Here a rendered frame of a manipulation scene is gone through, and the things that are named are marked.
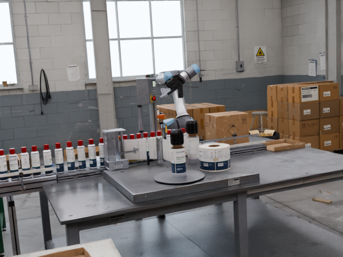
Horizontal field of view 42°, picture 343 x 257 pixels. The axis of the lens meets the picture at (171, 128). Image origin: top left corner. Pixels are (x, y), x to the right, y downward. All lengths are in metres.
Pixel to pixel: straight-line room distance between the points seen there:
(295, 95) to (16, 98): 4.79
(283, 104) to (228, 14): 3.06
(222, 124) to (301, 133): 3.20
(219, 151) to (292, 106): 4.10
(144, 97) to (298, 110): 3.84
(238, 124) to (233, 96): 5.69
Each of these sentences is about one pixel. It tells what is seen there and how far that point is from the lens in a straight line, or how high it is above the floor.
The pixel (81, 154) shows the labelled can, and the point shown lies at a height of 0.99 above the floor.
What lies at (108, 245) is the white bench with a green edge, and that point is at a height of 0.80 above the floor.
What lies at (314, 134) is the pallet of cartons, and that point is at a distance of 6.91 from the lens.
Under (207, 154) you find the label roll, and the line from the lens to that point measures 2.80.
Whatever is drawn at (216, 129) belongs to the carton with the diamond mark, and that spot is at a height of 1.01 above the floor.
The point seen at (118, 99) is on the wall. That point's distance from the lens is 8.61.
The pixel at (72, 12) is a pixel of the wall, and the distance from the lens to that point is 8.54.
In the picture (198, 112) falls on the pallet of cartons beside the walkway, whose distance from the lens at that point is 6.68.
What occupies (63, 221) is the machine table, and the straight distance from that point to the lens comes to 2.30.
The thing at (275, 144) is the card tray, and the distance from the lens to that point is 3.92.
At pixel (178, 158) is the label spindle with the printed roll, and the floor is 1.01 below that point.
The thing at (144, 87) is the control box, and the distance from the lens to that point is 3.20.
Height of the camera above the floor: 1.56
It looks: 8 degrees down
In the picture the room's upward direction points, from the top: 3 degrees counter-clockwise
